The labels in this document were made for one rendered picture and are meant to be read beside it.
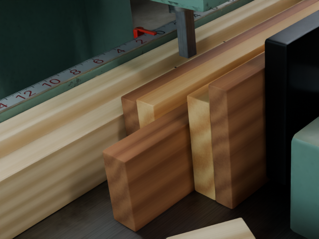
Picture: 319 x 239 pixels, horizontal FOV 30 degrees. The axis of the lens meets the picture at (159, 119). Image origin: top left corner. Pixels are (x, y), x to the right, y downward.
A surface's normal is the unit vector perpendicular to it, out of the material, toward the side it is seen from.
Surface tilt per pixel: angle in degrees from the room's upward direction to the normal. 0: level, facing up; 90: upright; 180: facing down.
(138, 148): 0
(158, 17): 0
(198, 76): 0
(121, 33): 90
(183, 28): 90
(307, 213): 90
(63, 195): 90
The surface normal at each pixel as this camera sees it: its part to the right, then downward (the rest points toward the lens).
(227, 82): -0.10, -0.86
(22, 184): 0.70, 0.29
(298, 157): -0.70, 0.41
